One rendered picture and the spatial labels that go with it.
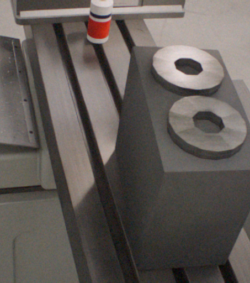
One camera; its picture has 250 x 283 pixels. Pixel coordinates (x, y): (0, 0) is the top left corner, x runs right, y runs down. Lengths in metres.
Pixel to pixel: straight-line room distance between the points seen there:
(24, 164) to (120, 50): 0.27
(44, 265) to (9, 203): 0.25
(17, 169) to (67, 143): 0.18
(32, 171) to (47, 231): 0.19
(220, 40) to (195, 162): 2.39
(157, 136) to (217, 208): 0.11
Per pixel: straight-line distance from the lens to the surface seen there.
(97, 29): 1.05
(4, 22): 2.88
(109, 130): 0.89
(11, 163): 1.01
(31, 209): 1.10
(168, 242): 0.69
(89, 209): 0.78
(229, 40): 3.00
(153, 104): 0.66
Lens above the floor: 1.57
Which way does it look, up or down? 44 degrees down
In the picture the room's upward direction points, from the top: 10 degrees clockwise
